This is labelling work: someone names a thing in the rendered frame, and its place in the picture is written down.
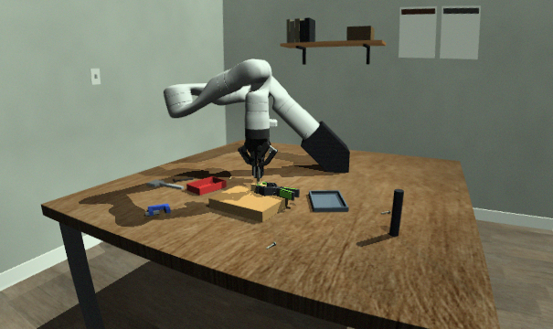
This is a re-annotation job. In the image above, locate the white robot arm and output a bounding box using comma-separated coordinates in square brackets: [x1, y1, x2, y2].
[164, 59, 319, 140]

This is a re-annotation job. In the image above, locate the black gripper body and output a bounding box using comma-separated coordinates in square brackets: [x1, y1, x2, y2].
[244, 128, 271, 156]

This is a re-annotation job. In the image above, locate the black cylinder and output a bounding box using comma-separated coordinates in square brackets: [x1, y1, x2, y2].
[389, 189, 404, 237]

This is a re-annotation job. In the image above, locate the red open tray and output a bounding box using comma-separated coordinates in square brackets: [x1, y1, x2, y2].
[186, 176, 226, 196]

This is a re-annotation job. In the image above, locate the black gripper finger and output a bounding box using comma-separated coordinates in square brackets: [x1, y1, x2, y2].
[258, 145, 278, 178]
[238, 145, 258, 178]

